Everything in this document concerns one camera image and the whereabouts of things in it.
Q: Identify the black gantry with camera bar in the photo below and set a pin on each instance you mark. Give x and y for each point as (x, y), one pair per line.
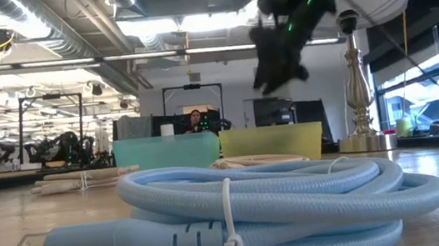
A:
(192, 86)

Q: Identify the black background robot arms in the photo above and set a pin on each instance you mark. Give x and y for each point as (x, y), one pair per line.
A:
(59, 147)

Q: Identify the grey cloth cover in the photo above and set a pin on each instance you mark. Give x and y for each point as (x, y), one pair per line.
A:
(132, 127)

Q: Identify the teal plastic bin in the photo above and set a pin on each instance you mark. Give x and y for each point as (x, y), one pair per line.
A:
(164, 153)

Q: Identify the small red object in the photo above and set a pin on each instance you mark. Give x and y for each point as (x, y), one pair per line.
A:
(389, 132)

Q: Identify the black panel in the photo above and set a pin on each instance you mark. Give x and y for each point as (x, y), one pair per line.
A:
(310, 114)

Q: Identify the black monitor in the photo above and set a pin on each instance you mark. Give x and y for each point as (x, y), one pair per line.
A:
(273, 112)

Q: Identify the person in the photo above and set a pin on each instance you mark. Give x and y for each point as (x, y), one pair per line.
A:
(195, 122)

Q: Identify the yellow-green cup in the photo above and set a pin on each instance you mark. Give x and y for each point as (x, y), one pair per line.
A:
(404, 127)

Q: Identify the black ceiling camera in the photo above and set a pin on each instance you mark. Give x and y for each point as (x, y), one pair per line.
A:
(1, 39)

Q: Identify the table lamp with white shade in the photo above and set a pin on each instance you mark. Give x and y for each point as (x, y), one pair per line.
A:
(358, 93)

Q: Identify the white paper roll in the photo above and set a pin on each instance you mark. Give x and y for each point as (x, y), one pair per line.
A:
(167, 130)

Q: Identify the yellow plastic bin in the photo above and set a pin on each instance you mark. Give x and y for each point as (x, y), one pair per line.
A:
(272, 139)

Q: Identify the tall black gantry frame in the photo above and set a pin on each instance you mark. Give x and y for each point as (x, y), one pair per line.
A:
(48, 97)

